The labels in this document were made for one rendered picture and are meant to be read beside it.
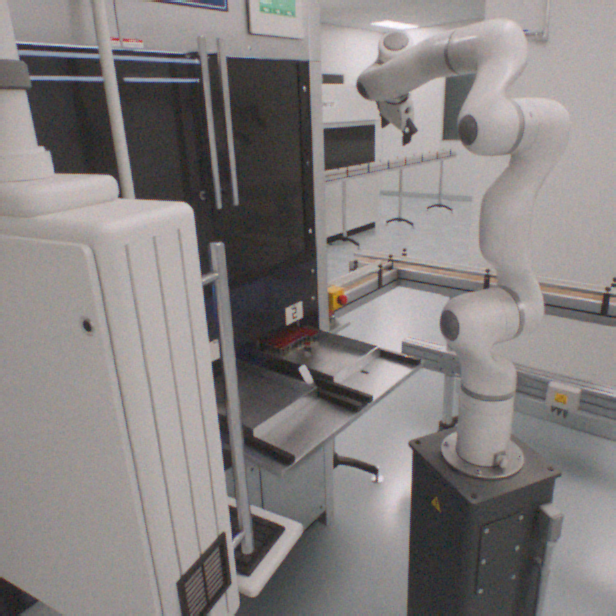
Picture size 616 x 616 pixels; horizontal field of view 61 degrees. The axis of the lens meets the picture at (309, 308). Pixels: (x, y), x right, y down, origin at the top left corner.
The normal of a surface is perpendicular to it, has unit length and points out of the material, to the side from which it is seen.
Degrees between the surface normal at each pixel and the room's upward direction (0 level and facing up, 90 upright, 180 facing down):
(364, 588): 0
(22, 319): 90
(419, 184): 90
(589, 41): 90
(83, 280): 90
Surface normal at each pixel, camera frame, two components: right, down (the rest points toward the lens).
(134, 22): 0.77, 0.19
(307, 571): -0.04, -0.94
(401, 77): -0.22, 0.64
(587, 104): -0.63, 0.29
